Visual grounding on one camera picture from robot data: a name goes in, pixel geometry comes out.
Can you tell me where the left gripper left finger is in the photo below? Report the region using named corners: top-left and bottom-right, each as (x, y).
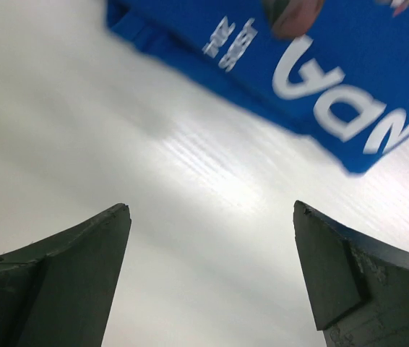
top-left (0, 204), bottom-right (132, 346)

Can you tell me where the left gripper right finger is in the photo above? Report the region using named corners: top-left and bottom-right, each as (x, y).
top-left (293, 201), bottom-right (409, 347)

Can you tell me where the blue printed t shirt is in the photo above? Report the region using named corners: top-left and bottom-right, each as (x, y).
top-left (106, 1), bottom-right (409, 174)

